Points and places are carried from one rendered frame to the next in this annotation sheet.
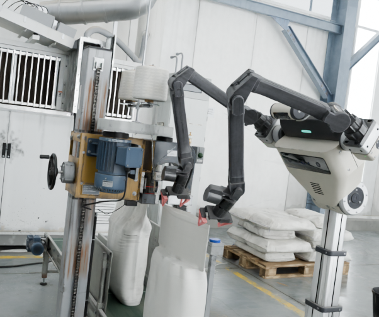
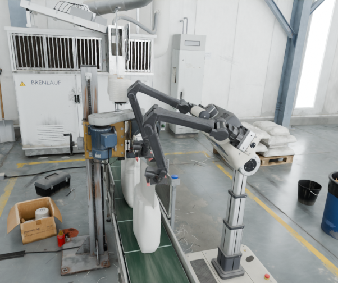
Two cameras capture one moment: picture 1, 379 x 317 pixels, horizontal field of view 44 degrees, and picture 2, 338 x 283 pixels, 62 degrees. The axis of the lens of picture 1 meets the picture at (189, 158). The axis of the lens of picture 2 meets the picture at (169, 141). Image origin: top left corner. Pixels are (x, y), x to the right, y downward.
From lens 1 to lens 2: 75 cm
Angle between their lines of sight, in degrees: 18
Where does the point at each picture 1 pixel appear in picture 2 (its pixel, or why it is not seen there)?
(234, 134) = (152, 143)
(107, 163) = (96, 144)
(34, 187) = not seen: hidden behind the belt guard
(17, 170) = not seen: hidden behind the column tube
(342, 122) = (222, 135)
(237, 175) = (160, 164)
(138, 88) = (110, 95)
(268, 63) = (249, 17)
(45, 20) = (86, 15)
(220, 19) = not seen: outside the picture
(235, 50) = (225, 9)
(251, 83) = (154, 117)
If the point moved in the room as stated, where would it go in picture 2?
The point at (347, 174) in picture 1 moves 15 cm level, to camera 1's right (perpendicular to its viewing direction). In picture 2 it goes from (238, 156) to (263, 159)
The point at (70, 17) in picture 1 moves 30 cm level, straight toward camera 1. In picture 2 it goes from (103, 10) to (100, 7)
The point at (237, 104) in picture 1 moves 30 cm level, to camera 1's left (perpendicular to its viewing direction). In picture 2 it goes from (147, 130) to (92, 125)
